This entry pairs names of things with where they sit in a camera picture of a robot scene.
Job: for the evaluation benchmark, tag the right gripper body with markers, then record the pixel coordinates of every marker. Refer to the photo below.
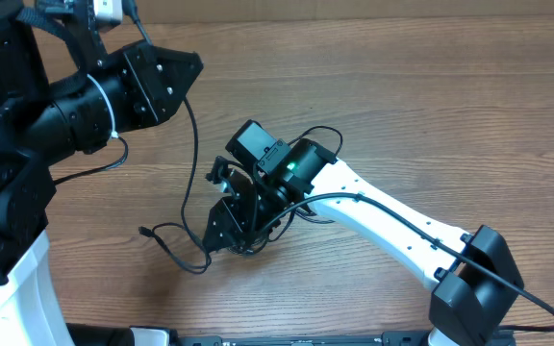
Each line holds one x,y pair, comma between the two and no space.
229,211

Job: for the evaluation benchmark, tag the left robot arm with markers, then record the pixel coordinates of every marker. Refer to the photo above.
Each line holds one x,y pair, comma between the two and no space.
61,92

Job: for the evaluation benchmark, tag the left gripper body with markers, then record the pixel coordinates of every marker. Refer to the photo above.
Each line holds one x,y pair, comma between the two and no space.
105,101

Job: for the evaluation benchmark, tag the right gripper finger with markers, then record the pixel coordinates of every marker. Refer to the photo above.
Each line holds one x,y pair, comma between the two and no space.
228,225
220,173

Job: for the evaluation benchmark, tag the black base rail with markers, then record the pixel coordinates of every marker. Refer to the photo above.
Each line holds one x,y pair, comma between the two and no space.
301,341

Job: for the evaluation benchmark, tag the cardboard wall panel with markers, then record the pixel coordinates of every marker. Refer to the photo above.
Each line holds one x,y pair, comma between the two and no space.
209,11

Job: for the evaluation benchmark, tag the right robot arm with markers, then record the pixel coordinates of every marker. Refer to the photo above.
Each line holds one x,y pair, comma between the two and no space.
472,278

